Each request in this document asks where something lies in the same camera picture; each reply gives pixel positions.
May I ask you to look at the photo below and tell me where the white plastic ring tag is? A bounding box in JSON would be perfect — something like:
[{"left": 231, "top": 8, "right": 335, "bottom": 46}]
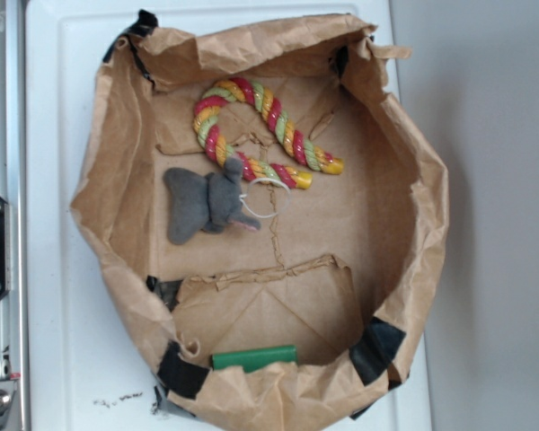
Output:
[{"left": 239, "top": 178, "right": 291, "bottom": 219}]

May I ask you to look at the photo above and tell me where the gray plush elephant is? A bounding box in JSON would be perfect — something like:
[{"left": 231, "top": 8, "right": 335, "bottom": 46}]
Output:
[{"left": 163, "top": 156, "right": 261, "bottom": 245}]

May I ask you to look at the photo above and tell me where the multicolor twisted rope toy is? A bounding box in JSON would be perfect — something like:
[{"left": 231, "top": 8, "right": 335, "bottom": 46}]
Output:
[{"left": 192, "top": 77, "right": 344, "bottom": 189}]

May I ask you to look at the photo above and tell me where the brown paper bag bin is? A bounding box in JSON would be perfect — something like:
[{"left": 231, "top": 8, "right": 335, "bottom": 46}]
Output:
[{"left": 71, "top": 14, "right": 449, "bottom": 430}]

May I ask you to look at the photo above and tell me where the aluminum frame rail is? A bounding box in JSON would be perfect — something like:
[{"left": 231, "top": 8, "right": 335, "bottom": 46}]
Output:
[{"left": 0, "top": 1, "right": 31, "bottom": 430}]

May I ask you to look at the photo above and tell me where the green rectangular block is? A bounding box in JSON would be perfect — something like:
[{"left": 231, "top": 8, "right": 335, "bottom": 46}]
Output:
[{"left": 212, "top": 345, "right": 297, "bottom": 373}]

